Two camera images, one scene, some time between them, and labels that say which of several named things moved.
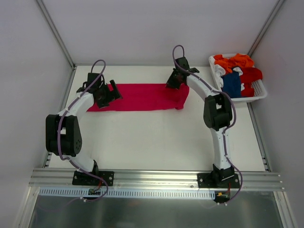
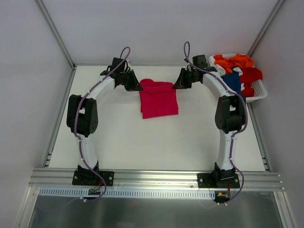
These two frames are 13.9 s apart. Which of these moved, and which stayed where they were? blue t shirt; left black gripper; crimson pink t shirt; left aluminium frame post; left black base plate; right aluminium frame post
Moved: left black gripper; crimson pink t shirt
Stayed: left black base plate; blue t shirt; right aluminium frame post; left aluminium frame post
